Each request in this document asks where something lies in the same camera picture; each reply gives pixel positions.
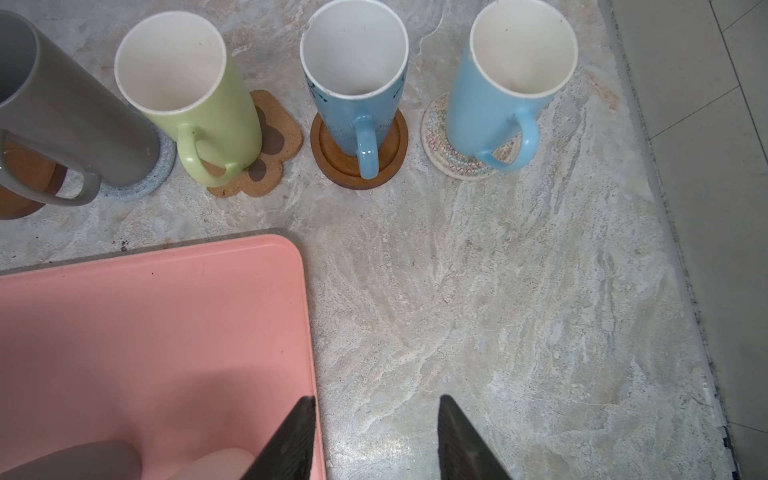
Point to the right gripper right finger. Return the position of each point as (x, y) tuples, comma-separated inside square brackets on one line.
[(462, 452)]

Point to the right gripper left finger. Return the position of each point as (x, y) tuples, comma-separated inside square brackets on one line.
[(289, 452)]

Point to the grey handled white mug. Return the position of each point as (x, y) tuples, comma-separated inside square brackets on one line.
[(115, 459)]

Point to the brown wooden coaster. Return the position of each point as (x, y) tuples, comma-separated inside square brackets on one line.
[(37, 172), (343, 170)]

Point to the multicolour woven round coaster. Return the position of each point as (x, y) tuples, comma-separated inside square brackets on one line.
[(441, 150)]

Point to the cork paw print coaster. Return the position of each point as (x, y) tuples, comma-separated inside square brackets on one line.
[(282, 139)]

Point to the blue woven round coaster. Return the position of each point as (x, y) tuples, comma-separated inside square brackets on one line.
[(156, 177)]

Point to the dark grey mug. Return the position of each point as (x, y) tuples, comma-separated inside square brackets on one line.
[(53, 106)]

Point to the light blue mug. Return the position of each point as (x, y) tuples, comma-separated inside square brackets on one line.
[(519, 55)]

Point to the green mug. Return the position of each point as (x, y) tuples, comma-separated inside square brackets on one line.
[(174, 67)]

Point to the blue floral mug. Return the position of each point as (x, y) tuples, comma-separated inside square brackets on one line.
[(354, 54)]

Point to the pink silicone tray mat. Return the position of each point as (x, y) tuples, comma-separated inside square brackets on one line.
[(180, 352)]

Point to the pink handled white mug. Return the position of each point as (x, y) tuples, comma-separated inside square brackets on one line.
[(226, 464)]

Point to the aluminium floor edge rail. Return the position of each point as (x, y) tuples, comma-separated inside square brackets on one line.
[(707, 378)]

